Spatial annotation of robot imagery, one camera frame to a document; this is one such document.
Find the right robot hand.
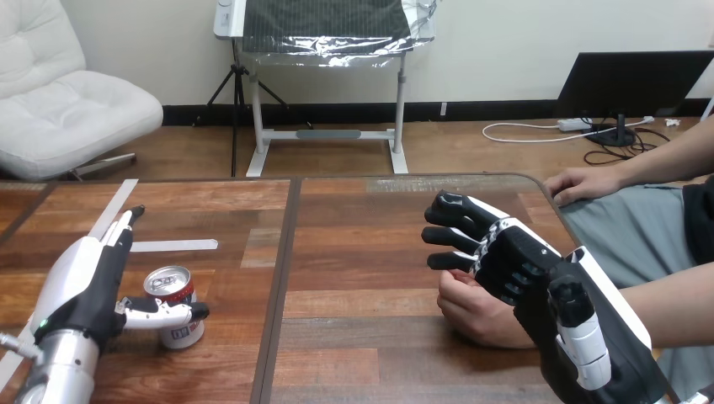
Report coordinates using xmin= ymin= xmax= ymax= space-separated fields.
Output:
xmin=421 ymin=189 xmax=679 ymax=404

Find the person's hand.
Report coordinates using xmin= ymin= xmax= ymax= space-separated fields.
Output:
xmin=436 ymin=268 xmax=538 ymax=350
xmin=543 ymin=165 xmax=627 ymax=208

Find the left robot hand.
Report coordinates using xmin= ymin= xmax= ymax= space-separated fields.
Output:
xmin=30 ymin=205 xmax=210 ymax=354

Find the person's forearm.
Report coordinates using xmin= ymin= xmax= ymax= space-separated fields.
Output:
xmin=620 ymin=115 xmax=714 ymax=192
xmin=617 ymin=276 xmax=714 ymax=350

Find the person's body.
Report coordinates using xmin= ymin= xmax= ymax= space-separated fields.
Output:
xmin=559 ymin=173 xmax=714 ymax=404

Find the red and white drink can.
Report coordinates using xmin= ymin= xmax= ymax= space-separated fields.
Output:
xmin=143 ymin=265 xmax=206 ymax=351

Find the white power strip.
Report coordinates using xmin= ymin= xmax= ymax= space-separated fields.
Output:
xmin=557 ymin=117 xmax=594 ymax=133

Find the dark screen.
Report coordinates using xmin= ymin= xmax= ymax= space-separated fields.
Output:
xmin=554 ymin=50 xmax=714 ymax=148

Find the white cushioned chair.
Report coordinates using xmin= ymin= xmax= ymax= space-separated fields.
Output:
xmin=0 ymin=0 xmax=165 ymax=183

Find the white desk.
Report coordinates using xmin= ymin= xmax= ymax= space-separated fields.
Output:
xmin=213 ymin=0 xmax=412 ymax=178

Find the black tripod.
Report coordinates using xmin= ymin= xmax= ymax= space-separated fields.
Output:
xmin=192 ymin=37 xmax=315 ymax=178

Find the foil sheet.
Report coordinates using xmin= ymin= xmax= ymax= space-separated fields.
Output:
xmin=242 ymin=0 xmax=440 ymax=69

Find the tangle of cables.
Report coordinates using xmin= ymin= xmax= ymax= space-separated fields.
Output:
xmin=582 ymin=123 xmax=674 ymax=167

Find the white power cable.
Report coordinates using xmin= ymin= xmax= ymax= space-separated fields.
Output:
xmin=482 ymin=115 xmax=656 ymax=145

